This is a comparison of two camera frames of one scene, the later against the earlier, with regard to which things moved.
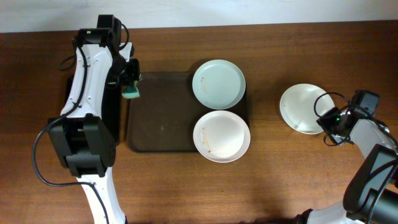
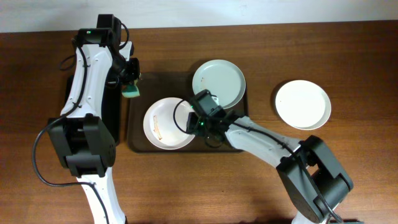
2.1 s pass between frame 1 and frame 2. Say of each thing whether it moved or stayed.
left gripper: stayed
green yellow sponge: stayed
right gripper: moved
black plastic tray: stayed
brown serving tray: stayed
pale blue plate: stayed
